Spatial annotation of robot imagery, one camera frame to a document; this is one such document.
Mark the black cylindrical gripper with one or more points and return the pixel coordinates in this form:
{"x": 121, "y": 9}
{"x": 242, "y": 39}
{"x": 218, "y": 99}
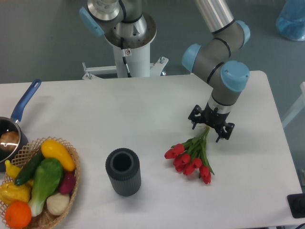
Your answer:
{"x": 213, "y": 119}

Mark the red tulip bouquet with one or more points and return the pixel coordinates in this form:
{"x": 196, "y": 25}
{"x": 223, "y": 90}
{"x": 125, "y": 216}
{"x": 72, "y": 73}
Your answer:
{"x": 191, "y": 155}

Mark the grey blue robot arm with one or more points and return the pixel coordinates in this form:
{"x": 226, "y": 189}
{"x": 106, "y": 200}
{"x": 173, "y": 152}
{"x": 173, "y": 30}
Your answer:
{"x": 211, "y": 63}

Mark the dark grey ribbed vase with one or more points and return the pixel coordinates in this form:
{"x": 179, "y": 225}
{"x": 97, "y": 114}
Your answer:
{"x": 123, "y": 169}

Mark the black device at edge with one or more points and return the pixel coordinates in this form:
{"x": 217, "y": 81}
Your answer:
{"x": 297, "y": 205}

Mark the blue translucent container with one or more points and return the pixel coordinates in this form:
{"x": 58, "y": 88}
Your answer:
{"x": 291, "y": 20}

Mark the yellow squash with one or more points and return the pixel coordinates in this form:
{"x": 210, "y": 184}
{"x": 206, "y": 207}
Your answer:
{"x": 51, "y": 148}

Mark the green bok choy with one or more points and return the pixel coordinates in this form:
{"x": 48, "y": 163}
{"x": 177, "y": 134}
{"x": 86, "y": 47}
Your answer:
{"x": 46, "y": 179}

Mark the white garlic bulb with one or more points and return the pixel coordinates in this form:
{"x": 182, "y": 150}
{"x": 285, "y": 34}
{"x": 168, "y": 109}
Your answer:
{"x": 57, "y": 203}

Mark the dark green cucumber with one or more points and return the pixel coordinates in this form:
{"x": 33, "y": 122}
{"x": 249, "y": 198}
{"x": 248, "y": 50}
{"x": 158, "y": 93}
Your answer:
{"x": 28, "y": 171}

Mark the woven wicker basket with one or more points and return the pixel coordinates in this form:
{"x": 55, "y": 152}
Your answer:
{"x": 46, "y": 220}

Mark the brown bread roll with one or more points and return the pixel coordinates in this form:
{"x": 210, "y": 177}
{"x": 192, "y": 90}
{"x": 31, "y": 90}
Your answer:
{"x": 9, "y": 141}

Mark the yellow corn cob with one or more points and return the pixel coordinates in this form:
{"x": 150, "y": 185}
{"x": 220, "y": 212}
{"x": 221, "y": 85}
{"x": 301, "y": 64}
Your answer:
{"x": 10, "y": 193}

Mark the orange fruit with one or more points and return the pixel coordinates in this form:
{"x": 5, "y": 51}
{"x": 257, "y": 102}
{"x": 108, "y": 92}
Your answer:
{"x": 18, "y": 215}

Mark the white frame at right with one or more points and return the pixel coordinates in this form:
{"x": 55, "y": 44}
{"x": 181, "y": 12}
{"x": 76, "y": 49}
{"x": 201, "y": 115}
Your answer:
{"x": 295, "y": 108}

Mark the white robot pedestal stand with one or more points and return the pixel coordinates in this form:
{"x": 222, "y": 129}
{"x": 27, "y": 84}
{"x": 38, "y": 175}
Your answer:
{"x": 131, "y": 45}

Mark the blue handled saucepan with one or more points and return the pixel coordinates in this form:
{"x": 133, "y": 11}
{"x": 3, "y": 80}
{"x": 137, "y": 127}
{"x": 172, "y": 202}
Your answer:
{"x": 12, "y": 123}

